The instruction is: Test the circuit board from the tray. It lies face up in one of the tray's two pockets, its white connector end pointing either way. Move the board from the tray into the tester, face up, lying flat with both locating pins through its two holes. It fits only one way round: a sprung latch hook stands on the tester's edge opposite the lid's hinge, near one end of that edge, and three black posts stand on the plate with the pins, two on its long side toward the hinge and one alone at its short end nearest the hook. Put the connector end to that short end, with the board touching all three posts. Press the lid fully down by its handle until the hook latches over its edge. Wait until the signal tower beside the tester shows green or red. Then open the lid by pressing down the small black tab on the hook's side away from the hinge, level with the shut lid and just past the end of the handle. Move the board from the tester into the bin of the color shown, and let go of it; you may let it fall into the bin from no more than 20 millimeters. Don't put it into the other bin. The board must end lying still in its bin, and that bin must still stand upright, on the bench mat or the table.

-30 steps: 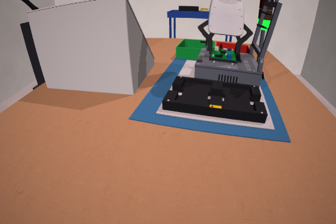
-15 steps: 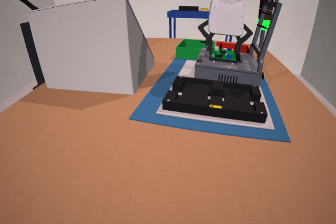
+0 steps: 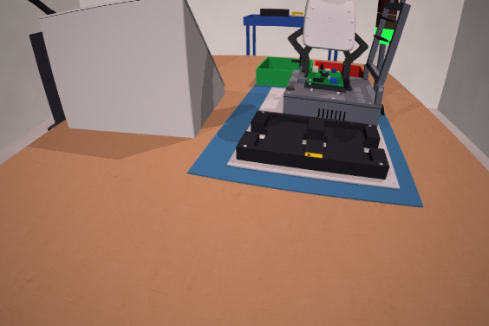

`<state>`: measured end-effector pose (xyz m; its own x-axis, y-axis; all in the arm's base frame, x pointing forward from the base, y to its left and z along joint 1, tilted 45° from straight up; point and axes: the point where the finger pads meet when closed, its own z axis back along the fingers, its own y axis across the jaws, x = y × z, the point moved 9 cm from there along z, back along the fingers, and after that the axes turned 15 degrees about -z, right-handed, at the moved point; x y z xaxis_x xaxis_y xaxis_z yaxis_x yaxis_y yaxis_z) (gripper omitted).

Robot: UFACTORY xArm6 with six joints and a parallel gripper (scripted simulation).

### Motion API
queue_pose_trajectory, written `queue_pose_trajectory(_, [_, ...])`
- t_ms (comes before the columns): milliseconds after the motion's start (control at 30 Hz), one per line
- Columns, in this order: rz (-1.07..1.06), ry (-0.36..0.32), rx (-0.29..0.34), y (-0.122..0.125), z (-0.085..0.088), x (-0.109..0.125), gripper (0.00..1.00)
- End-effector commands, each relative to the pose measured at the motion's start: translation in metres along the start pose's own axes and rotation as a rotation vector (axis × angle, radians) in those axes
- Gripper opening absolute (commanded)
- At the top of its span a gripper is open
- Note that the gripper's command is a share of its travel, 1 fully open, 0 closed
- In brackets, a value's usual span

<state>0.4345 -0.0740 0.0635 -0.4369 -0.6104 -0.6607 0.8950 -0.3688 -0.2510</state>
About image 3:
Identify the green circuit board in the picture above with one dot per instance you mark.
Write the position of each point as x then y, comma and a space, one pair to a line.
316, 74

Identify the green bin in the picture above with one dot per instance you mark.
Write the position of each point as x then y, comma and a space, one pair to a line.
268, 73

